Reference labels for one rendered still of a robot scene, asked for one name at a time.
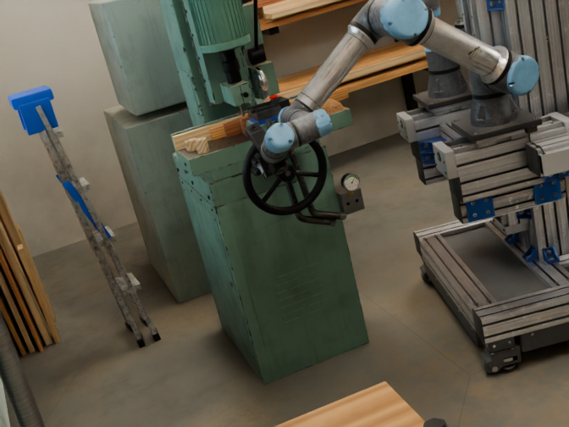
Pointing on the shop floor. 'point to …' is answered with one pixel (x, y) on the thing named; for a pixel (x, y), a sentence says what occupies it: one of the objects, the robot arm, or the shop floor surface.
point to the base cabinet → (279, 280)
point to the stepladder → (80, 202)
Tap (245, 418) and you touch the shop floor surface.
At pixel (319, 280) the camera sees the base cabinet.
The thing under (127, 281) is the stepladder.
